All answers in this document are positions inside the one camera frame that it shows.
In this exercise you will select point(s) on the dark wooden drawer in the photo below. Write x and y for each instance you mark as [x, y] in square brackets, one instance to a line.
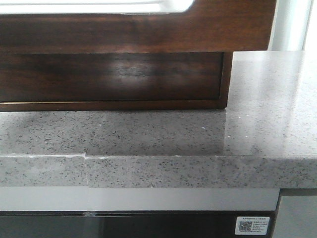
[207, 26]
[103, 77]

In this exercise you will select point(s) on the dark wooden drawer cabinet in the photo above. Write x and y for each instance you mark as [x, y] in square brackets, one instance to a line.
[218, 103]

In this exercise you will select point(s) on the white QR code sticker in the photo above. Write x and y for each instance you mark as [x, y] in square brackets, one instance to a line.
[252, 226]

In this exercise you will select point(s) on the white curtain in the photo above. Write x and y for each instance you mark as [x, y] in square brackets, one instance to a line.
[294, 26]

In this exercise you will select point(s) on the grey cabinet door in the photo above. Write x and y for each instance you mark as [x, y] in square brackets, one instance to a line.
[296, 214]

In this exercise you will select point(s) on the black glass appliance door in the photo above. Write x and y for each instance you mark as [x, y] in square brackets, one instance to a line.
[127, 224]

